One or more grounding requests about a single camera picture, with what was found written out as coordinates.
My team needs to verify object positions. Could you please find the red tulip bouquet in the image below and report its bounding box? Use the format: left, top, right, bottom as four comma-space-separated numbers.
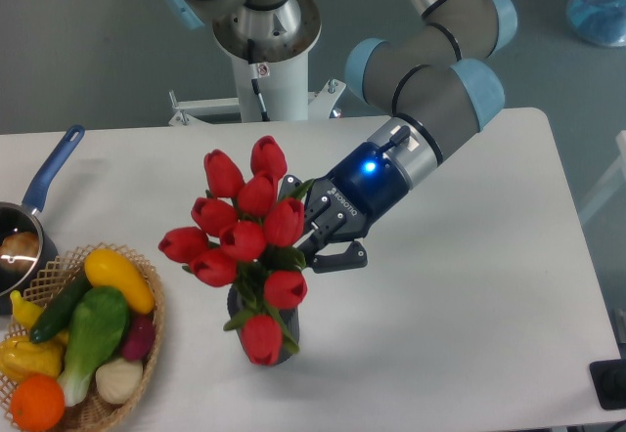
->
158, 136, 308, 366

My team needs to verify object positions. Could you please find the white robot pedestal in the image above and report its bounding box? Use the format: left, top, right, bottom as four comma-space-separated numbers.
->
212, 0, 321, 123

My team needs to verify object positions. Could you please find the dark green cucumber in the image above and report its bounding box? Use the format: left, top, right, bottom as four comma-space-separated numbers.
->
29, 270, 92, 344

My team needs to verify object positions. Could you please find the purple red radish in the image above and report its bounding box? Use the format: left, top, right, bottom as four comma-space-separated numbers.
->
119, 315, 156, 362

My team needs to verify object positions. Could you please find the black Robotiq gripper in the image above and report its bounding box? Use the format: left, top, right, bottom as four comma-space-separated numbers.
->
278, 142, 409, 274

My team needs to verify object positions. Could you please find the blue plastic bag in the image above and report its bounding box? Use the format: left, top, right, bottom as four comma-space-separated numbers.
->
565, 0, 625, 48

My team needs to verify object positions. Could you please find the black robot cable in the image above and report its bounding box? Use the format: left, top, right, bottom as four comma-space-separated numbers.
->
246, 38, 271, 122

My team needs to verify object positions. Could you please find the yellow squash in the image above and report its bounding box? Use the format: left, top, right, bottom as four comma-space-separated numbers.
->
84, 248, 156, 315

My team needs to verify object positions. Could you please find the woven wicker basket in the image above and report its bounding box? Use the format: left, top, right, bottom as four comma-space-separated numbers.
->
0, 241, 166, 432

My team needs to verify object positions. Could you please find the brown bread roll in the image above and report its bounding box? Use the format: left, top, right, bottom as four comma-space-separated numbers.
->
1, 232, 39, 276

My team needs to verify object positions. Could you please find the dark grey ribbed vase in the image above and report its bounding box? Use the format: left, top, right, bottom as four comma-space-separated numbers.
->
227, 285, 300, 367

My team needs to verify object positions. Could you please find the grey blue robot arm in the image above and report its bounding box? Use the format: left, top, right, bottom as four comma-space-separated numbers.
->
165, 0, 517, 273

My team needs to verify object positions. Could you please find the orange fruit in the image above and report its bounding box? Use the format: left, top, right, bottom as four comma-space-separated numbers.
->
10, 374, 66, 431

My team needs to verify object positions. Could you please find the blue handled saucepan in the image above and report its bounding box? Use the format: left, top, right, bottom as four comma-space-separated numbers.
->
1, 125, 85, 316

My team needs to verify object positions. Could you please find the green bok choy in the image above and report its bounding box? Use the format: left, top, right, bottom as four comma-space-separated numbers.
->
58, 286, 129, 408

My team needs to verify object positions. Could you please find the black device at table edge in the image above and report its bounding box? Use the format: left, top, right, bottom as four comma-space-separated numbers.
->
589, 359, 625, 410

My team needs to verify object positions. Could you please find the yellow bell pepper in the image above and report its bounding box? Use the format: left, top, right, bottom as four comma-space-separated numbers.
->
1, 335, 65, 383

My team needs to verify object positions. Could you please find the white metal base frame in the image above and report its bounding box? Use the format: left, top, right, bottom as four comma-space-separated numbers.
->
168, 78, 346, 126

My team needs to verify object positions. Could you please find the white garlic bulb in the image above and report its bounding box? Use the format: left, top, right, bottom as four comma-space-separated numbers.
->
95, 357, 144, 405

